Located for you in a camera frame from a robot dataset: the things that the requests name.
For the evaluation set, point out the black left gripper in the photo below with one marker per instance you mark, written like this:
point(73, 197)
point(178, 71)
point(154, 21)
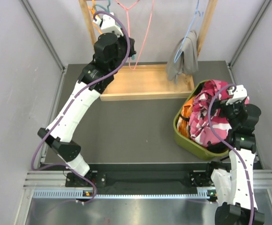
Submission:
point(132, 50)

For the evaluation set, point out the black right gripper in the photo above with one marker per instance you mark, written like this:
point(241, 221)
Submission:
point(222, 104)

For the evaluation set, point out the teal plastic hanger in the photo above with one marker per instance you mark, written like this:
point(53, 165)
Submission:
point(108, 10)

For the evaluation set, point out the pink wire hanger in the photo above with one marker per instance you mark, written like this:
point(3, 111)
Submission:
point(139, 16)

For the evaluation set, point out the pink camouflage trousers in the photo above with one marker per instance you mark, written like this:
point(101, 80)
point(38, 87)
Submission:
point(200, 121)

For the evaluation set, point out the yellow plastic hanger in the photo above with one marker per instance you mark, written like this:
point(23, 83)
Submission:
point(95, 22)

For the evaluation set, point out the blue wire hanger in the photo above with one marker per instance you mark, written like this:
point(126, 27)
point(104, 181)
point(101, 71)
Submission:
point(197, 18)

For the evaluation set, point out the orange patterned trousers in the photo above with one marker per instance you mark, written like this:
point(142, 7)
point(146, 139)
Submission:
point(184, 117)

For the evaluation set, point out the grey trousers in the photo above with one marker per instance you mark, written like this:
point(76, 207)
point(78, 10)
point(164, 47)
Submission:
point(187, 63)

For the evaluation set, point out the black trousers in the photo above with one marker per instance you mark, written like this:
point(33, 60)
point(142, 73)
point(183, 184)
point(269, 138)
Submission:
point(217, 148)

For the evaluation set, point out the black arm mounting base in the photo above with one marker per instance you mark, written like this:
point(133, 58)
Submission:
point(157, 175)

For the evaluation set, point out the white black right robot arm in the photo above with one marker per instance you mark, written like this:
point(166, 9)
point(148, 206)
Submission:
point(234, 187)

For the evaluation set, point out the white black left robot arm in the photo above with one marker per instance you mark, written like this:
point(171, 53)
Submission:
point(110, 53)

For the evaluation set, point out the wooden clothes rack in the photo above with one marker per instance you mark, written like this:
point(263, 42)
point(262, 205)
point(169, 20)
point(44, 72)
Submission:
point(147, 81)

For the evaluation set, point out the olive green plastic basket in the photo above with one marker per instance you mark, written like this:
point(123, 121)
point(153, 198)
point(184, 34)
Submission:
point(193, 147)

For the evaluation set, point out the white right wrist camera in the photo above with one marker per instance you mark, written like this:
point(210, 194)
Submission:
point(237, 94)

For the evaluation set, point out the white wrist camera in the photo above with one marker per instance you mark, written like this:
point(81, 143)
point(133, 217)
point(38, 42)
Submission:
point(109, 25)
point(237, 94)

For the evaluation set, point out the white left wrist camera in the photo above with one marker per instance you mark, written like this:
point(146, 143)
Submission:
point(109, 25)

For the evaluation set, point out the slotted grey cable duct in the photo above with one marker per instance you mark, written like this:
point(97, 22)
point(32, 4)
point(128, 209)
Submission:
point(86, 193)

